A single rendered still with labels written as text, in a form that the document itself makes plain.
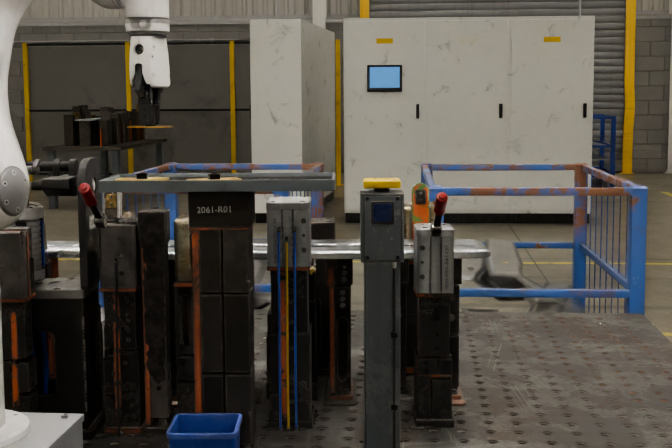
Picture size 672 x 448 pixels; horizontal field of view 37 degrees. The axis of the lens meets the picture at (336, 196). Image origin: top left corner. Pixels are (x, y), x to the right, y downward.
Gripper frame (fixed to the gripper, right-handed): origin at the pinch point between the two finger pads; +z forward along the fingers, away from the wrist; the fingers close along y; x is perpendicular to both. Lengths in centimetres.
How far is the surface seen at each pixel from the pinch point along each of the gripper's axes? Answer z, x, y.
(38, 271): 26.9, 10.2, -27.2
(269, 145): 44, 185, 763
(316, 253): 26.0, -34.5, -4.2
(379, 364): 40, -50, -28
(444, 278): 29, -59, -11
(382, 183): 10, -51, -29
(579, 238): 65, -95, 304
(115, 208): 19.9, 11.9, 9.5
